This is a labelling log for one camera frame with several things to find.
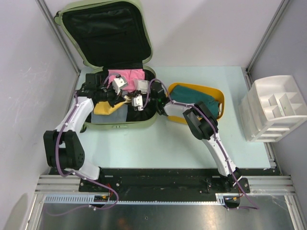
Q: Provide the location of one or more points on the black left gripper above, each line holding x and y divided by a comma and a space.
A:
116, 98

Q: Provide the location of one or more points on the yellow towel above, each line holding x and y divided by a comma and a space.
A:
104, 108

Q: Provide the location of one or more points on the pink garment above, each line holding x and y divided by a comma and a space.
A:
129, 74

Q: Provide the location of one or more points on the teal garment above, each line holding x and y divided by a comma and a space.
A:
187, 95

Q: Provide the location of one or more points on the green hard-shell suitcase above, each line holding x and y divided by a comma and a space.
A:
108, 34

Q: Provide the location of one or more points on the yellow plastic basket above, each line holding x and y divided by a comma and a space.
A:
216, 93

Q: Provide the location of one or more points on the grey garment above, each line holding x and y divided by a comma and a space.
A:
118, 116

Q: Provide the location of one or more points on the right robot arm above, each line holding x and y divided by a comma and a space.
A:
200, 112

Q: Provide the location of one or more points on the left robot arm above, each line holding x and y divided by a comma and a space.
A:
63, 147

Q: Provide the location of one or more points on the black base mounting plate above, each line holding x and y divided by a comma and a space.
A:
164, 185

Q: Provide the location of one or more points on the white plastic drawer organizer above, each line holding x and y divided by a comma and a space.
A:
272, 108

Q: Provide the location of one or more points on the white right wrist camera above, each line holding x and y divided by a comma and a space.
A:
137, 102

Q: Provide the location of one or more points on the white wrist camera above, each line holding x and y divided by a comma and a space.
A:
119, 84
137, 102

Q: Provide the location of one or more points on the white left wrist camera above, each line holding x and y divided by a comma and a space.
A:
119, 84

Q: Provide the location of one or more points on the aluminium frame rail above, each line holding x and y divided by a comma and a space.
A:
259, 185

